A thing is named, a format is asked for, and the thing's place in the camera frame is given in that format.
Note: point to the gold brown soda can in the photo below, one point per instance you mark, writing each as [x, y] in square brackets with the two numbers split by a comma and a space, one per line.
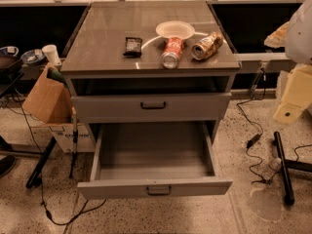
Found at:
[207, 46]

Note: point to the red coke can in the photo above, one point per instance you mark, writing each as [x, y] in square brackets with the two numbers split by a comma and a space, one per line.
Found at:
[172, 53]

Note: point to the grey drawer cabinet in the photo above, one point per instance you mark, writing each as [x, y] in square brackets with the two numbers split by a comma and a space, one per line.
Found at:
[96, 66]

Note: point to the black stand leg right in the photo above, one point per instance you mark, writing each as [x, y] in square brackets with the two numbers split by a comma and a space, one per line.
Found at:
[287, 164]

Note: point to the white paper cup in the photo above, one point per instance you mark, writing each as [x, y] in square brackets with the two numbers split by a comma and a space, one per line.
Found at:
[51, 53]

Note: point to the blue bowl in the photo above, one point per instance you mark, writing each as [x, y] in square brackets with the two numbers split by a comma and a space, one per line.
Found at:
[9, 51]
[33, 57]

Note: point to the white printed cardboard box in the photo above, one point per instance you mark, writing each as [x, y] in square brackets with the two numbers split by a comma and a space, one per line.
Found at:
[63, 133]

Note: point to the clear plastic bottle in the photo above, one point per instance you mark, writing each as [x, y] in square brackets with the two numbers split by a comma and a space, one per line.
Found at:
[272, 168]

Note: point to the closed grey top drawer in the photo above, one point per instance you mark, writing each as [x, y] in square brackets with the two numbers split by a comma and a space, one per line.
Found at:
[151, 108]

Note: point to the open grey middle drawer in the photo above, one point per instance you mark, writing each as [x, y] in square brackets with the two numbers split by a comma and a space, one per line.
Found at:
[139, 160]

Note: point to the black stand leg left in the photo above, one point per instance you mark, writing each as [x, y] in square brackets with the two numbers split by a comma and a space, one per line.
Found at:
[36, 179]

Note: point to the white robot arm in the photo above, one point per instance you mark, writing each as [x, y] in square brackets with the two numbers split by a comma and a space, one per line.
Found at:
[296, 37]

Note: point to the white bowl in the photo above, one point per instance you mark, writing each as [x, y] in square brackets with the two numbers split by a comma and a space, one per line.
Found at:
[175, 28]

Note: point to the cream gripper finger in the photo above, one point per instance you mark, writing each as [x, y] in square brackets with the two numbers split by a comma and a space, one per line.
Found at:
[294, 91]

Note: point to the black stand leg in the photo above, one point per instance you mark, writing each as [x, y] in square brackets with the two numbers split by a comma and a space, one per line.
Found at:
[36, 179]
[287, 164]

